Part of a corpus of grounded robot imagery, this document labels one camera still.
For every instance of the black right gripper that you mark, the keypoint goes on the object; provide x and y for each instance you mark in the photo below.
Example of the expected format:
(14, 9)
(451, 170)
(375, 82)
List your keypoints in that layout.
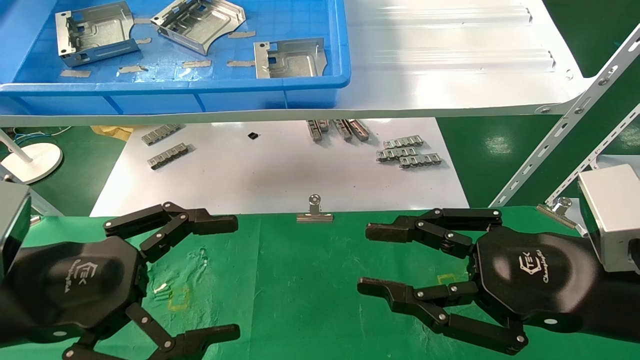
(535, 275)

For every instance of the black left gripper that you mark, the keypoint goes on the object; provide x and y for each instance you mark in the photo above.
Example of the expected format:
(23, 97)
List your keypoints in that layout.
(75, 285)

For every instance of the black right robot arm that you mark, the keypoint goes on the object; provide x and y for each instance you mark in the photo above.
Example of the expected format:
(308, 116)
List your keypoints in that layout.
(622, 305)

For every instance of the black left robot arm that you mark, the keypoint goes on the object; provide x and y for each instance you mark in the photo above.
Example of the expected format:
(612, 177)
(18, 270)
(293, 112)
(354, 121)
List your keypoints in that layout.
(4, 315)

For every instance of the grey metal clip strip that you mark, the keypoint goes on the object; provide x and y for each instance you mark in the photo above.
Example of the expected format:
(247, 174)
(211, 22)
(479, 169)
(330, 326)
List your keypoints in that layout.
(403, 142)
(323, 125)
(359, 130)
(168, 156)
(314, 131)
(395, 154)
(343, 130)
(420, 160)
(161, 135)

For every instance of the green table cloth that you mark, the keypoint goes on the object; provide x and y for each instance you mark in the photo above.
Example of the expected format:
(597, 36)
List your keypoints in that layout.
(300, 280)

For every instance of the white low table board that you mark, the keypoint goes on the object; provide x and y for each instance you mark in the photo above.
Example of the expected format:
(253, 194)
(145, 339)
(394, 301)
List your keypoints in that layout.
(275, 170)

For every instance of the slotted metal shelf upright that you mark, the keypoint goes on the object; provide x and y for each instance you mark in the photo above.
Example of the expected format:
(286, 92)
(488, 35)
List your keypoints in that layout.
(35, 197)
(550, 142)
(590, 162)

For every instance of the yellow plastic bag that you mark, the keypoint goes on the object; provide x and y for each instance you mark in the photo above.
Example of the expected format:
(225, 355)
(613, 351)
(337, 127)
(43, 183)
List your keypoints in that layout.
(112, 132)

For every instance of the white floor lamp stand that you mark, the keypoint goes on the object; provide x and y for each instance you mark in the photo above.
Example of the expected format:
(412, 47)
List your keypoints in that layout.
(35, 162)

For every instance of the white metal shelf board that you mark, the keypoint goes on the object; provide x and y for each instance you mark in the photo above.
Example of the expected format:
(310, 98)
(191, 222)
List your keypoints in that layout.
(450, 75)

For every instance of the blue plastic bin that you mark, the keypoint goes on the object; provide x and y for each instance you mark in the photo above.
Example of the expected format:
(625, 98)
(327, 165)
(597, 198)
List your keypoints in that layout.
(305, 20)

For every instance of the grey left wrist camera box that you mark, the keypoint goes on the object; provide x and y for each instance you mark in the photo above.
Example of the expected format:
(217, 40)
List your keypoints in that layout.
(12, 225)

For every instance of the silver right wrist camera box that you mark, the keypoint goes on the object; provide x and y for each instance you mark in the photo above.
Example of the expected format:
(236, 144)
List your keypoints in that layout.
(612, 215)

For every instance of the sheet metal bracket part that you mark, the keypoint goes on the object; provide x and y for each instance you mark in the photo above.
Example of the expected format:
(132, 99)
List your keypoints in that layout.
(295, 64)
(100, 37)
(212, 25)

